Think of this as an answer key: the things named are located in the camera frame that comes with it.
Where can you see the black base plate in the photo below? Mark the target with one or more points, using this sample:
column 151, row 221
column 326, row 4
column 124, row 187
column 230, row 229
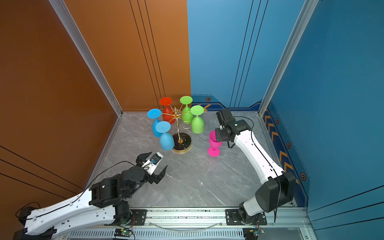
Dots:
column 137, row 217
column 239, row 216

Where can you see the green wine glass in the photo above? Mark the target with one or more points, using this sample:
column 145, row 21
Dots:
column 187, row 116
column 197, row 124

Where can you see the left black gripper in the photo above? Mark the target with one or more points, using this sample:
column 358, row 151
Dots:
column 159, row 178

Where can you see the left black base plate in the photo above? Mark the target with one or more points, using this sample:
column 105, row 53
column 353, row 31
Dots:
column 137, row 217

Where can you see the blue wine glass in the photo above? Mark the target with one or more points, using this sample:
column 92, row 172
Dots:
column 154, row 114
column 166, row 139

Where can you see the magenta wine glass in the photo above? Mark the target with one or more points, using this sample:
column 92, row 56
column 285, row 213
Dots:
column 214, row 149

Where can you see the right aluminium corner post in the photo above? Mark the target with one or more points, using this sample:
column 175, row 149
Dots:
column 302, row 21

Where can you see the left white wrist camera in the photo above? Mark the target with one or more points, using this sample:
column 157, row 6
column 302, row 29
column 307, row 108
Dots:
column 151, row 164

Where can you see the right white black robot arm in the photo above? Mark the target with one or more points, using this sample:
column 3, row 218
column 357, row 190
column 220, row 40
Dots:
column 278, row 186

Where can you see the aluminium corner post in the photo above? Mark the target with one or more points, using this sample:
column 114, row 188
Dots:
column 76, row 36
column 302, row 21

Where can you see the right green circuit board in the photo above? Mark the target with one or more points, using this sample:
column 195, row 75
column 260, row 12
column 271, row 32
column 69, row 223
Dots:
column 252, row 233

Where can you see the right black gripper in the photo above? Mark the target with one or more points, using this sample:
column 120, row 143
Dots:
column 218, row 136

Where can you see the left green circuit board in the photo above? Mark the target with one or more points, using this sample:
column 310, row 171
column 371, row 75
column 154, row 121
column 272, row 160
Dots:
column 124, row 234

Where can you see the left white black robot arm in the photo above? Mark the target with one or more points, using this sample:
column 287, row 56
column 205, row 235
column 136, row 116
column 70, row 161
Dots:
column 102, row 203

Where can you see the aluminium front rail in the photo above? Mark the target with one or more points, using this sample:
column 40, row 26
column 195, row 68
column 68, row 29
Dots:
column 204, row 223

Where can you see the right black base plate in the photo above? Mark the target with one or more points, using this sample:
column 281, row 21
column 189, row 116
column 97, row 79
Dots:
column 239, row 216

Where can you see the gold wine glass rack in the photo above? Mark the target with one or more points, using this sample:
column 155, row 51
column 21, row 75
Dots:
column 183, row 141

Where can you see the green circuit board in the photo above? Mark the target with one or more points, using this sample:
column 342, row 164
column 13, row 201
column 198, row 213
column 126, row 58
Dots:
column 252, row 233
column 124, row 234

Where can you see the left aluminium corner post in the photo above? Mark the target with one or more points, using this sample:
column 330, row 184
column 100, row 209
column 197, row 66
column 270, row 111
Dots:
column 76, row 36

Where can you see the red wine glass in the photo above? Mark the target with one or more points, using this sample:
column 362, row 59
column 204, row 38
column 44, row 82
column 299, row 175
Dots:
column 168, row 111

